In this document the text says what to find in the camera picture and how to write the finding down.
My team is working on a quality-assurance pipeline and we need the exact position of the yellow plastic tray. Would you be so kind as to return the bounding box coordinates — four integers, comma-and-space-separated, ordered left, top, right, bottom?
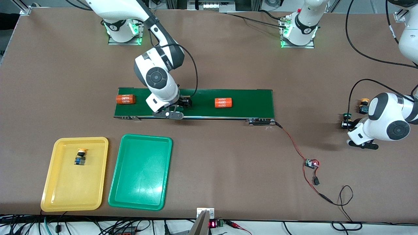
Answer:
40, 137, 109, 212

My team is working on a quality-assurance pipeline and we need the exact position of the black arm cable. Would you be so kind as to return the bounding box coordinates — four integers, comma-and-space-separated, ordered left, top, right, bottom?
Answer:
149, 20, 198, 98
345, 0, 418, 115

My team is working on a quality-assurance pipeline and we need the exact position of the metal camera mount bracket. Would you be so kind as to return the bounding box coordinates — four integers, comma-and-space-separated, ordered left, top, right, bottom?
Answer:
189, 208, 215, 235

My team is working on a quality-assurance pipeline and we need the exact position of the green conveyor belt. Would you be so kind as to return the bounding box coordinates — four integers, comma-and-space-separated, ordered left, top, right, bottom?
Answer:
113, 87, 277, 126

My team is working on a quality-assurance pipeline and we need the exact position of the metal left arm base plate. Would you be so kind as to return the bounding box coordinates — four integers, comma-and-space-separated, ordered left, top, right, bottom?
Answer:
279, 16, 315, 49

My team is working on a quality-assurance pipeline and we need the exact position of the green plastic tray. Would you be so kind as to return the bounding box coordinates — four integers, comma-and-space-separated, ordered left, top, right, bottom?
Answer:
108, 134, 173, 211

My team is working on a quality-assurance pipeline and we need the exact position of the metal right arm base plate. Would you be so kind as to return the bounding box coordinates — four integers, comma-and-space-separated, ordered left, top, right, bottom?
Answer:
108, 10, 146, 45

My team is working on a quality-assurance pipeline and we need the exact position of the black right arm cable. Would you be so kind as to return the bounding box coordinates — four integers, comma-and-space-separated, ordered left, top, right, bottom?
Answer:
149, 20, 198, 98

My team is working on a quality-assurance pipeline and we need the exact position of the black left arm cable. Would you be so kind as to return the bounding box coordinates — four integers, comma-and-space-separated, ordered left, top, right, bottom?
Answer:
345, 0, 418, 115

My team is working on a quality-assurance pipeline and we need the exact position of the thin black looped cable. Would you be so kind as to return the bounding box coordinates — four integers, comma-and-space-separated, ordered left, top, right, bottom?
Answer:
331, 185, 363, 231

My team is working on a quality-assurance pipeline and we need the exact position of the red clip lead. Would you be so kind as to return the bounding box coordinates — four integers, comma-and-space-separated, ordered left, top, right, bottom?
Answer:
225, 221, 252, 235

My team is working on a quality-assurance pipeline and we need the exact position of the black cable to base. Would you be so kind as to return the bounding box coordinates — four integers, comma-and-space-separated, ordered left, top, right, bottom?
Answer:
225, 10, 288, 28

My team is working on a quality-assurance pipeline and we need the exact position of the aluminium frame rack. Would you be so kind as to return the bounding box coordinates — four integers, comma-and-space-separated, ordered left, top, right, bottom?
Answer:
165, 0, 262, 13

